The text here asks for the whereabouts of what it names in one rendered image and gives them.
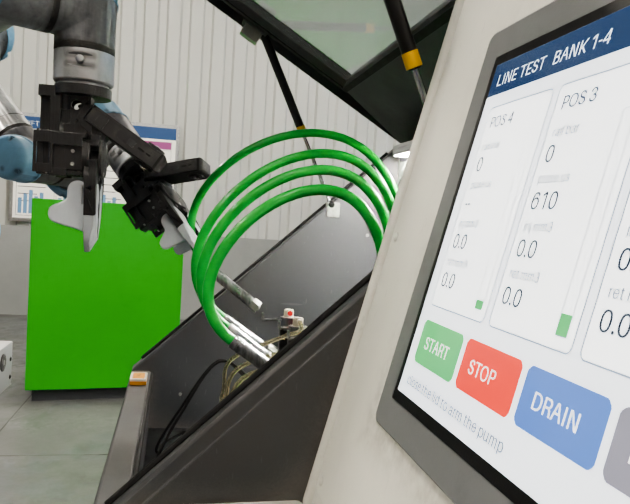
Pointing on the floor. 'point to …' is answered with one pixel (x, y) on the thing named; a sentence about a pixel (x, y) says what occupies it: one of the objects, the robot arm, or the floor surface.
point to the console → (404, 279)
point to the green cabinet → (95, 304)
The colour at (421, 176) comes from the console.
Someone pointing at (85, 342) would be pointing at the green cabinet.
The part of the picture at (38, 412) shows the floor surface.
